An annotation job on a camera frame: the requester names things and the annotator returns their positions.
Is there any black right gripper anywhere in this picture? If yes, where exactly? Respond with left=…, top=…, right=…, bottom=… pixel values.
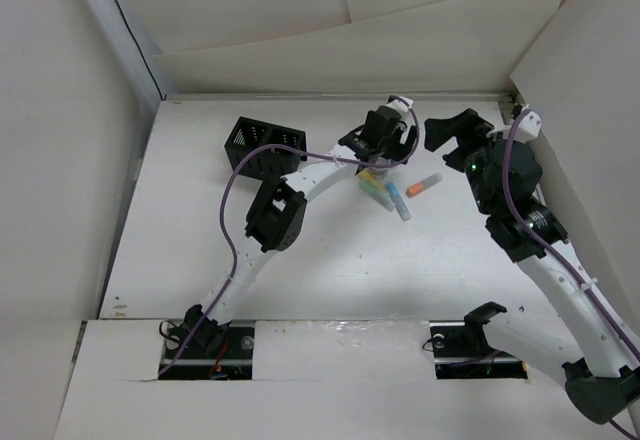
left=426, top=108, right=506, bottom=215

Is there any orange capped lead case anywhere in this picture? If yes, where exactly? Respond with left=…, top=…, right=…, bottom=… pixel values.
left=405, top=172, right=443, bottom=198

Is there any clear jar of paper clips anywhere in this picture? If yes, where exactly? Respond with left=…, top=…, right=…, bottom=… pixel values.
left=371, top=168, right=389, bottom=181

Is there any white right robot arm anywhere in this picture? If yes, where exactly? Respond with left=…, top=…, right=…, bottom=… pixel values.
left=424, top=108, right=639, bottom=425

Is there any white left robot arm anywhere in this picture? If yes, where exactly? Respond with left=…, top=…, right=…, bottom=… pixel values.
left=181, top=96, right=420, bottom=357

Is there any yellow highlighter pen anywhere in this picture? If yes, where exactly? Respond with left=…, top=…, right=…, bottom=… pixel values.
left=358, top=170, right=384, bottom=189

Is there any green highlighter pen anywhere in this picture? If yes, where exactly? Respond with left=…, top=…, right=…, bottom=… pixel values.
left=359, top=180, right=395, bottom=211

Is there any blue highlighter pen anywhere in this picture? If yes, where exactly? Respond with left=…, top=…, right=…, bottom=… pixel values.
left=385, top=182, right=411, bottom=221

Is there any black slotted organizer box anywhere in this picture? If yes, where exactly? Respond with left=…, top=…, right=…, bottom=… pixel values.
left=224, top=116, right=307, bottom=180

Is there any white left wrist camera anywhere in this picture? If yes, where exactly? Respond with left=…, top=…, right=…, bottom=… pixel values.
left=375, top=95, right=415, bottom=122

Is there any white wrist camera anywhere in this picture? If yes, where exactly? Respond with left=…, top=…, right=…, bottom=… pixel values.
left=487, top=104, right=541, bottom=144
left=375, top=95, right=415, bottom=122

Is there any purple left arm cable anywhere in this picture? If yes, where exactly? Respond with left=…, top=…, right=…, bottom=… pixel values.
left=158, top=107, right=420, bottom=376

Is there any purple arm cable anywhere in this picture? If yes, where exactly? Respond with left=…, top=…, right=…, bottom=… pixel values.
left=502, top=109, right=640, bottom=440
left=158, top=107, right=420, bottom=376

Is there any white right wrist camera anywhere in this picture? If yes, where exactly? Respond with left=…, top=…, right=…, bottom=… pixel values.
left=487, top=104, right=541, bottom=144

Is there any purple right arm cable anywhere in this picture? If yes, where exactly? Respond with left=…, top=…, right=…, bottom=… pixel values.
left=502, top=109, right=640, bottom=440

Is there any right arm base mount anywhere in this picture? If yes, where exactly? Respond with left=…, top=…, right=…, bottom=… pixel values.
left=422, top=302, right=528, bottom=380

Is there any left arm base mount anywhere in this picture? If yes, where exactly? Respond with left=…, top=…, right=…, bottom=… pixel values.
left=158, top=305, right=256, bottom=381

